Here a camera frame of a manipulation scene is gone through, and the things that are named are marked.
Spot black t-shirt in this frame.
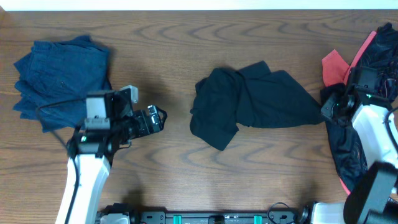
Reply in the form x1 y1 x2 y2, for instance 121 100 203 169
190 61 324 151

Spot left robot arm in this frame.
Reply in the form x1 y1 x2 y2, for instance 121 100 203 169
56 105 167 223

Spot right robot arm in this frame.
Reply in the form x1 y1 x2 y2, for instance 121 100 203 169
307 67 397 224

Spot folded navy blue clothes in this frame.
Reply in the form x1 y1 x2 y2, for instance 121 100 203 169
14 35 111 133

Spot red garment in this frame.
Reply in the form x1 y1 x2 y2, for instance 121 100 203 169
322 31 377 87

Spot black patterned jersey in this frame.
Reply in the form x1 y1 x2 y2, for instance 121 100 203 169
320 22 397 193

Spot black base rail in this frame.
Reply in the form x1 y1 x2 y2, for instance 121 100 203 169
95 203 308 224

